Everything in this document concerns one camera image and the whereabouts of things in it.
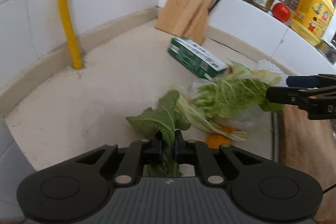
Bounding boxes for green leaf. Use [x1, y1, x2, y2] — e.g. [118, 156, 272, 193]
[126, 90, 191, 177]

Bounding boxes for light green cabbage leaves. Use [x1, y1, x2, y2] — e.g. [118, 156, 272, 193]
[176, 65, 282, 141]

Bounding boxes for orange peel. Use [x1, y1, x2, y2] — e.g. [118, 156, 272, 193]
[206, 134, 232, 149]

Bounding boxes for steel bowl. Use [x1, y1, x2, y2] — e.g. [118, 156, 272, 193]
[316, 40, 336, 64]

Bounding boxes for wooden cutting board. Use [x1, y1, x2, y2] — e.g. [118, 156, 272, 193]
[278, 105, 336, 224]

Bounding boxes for green snack packet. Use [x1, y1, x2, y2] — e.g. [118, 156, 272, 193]
[228, 59, 249, 69]

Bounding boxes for red tomato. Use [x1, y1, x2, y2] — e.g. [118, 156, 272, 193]
[272, 3, 291, 23]

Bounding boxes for green white box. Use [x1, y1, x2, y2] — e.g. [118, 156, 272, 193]
[167, 37, 229, 81]

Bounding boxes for wooden knife block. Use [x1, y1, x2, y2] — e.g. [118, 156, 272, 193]
[155, 0, 213, 45]

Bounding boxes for yellow pipe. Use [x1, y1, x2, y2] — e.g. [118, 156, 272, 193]
[58, 0, 83, 70]

